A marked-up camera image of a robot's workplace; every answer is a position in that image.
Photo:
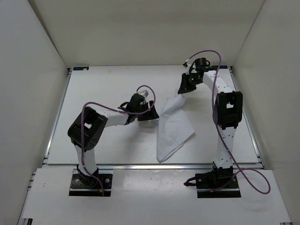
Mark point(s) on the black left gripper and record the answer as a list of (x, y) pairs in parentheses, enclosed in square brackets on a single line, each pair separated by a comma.
[(150, 115)]

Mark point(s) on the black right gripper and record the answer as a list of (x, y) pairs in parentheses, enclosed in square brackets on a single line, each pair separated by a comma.
[(185, 87)]

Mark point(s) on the white skirt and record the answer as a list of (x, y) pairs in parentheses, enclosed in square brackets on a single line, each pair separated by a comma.
[(174, 128)]

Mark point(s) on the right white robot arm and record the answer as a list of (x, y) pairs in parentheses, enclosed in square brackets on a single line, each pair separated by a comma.
[(226, 112)]

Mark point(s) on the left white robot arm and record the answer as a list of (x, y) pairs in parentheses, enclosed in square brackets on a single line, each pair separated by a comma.
[(86, 130)]

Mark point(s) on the right blue table label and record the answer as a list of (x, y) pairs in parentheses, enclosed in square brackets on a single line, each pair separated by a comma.
[(223, 67)]

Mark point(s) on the blue table label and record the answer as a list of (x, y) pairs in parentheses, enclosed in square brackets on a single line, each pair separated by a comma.
[(80, 68), (223, 67)]

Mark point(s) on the left blue table label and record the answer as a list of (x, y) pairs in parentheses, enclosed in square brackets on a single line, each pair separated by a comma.
[(80, 68)]

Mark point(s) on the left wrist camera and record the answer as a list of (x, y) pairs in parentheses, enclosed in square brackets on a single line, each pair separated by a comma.
[(143, 93)]

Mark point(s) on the aluminium table frame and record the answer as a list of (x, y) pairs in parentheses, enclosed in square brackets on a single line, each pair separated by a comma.
[(144, 191)]

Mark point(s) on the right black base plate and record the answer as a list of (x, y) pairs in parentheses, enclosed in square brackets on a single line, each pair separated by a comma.
[(208, 185)]

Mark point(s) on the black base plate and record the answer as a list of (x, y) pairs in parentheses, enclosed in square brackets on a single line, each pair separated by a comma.
[(208, 185), (91, 187)]

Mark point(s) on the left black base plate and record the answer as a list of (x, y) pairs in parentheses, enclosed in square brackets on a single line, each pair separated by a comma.
[(91, 187)]

